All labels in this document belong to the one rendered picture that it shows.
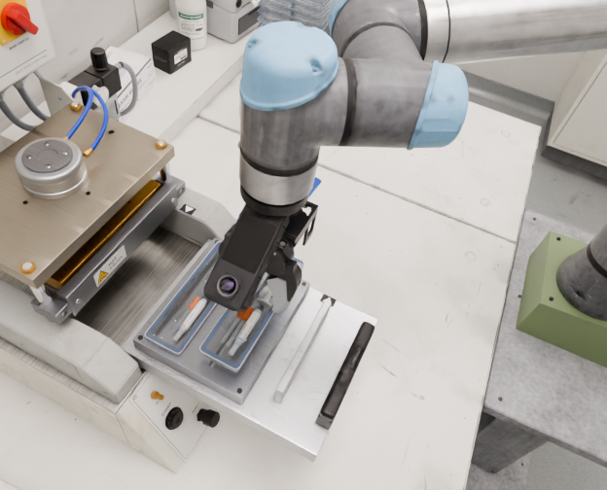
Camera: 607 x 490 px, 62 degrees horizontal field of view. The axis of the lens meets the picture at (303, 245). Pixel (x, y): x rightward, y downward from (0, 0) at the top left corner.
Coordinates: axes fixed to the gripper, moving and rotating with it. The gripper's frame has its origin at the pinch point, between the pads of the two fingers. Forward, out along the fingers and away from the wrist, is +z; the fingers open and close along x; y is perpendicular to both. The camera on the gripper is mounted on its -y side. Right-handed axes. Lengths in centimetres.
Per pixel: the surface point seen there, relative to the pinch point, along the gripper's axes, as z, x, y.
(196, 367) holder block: 5.4, 3.0, -9.6
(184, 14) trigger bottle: 15, 64, 76
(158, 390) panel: 15.7, 8.7, -11.4
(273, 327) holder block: 5.4, -2.8, 0.6
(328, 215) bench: 30, 5, 45
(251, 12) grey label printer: 18, 53, 94
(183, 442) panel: 26.3, 3.8, -13.5
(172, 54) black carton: 20, 60, 65
